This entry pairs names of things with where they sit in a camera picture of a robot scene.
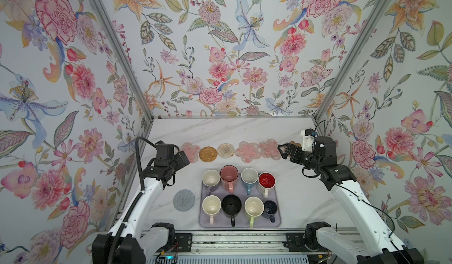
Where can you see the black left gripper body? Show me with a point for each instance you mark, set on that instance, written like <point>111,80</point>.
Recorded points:
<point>171,165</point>

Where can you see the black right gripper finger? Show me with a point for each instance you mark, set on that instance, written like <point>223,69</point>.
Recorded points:
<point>288,149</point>
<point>295,158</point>

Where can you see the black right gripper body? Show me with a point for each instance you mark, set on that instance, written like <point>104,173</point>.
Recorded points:
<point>310,163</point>

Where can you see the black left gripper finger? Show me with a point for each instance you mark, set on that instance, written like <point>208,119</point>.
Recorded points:
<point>180,161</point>
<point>170,176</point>

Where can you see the woven tan round coaster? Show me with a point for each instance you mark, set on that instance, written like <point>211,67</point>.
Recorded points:
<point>208,154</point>

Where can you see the grey round coaster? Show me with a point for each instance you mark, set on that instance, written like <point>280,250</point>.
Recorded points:
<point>184,200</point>

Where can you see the colourful patterned round coaster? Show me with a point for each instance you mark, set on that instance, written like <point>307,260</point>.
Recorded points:
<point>226,150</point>

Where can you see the dark navy small mug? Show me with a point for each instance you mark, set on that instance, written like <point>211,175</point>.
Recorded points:
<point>270,210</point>

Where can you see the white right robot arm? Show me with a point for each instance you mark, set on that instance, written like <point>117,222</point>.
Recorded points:
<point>381,245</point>

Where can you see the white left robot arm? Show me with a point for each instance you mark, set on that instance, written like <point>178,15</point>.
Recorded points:
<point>137,211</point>

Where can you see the cork paw coaster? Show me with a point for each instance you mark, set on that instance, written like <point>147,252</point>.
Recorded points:
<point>296,144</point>

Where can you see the red inside white mug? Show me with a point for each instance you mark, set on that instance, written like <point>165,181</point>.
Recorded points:
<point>265,184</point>

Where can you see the lilac tray mat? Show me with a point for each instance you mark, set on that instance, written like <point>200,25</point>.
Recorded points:
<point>223,221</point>

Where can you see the black mug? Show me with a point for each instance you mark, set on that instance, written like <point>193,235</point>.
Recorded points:
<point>231,206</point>

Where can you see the cream mug purple handle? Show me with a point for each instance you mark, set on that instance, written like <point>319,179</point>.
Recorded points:
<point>211,181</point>

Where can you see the white mug blue handle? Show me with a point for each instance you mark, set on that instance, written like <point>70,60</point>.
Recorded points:
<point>249,178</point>

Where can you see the cream mug pink handle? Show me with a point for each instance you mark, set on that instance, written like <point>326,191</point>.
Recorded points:
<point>211,206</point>

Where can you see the cream mug green handle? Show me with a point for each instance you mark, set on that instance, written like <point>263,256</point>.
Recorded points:
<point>254,207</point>

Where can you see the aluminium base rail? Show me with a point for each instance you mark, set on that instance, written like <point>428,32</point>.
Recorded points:
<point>243,247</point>

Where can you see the aluminium corner post left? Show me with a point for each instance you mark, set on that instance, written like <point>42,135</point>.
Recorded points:
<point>116,47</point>

